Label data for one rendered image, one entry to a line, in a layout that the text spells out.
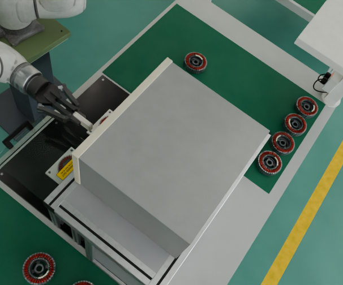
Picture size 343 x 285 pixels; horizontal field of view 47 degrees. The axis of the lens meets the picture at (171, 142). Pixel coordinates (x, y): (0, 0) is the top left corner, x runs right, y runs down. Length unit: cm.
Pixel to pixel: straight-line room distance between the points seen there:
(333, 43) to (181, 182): 92
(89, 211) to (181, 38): 115
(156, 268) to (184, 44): 122
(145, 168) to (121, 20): 217
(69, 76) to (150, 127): 174
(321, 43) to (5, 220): 138
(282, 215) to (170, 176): 165
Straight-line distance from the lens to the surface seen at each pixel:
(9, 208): 166
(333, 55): 169
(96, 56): 291
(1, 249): 162
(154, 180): 107
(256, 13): 350
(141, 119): 114
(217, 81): 199
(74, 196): 126
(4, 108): 271
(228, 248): 167
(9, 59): 135
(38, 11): 189
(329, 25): 178
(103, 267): 155
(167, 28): 213
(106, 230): 123
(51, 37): 201
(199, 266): 162
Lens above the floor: 231
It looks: 62 degrees down
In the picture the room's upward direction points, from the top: 22 degrees clockwise
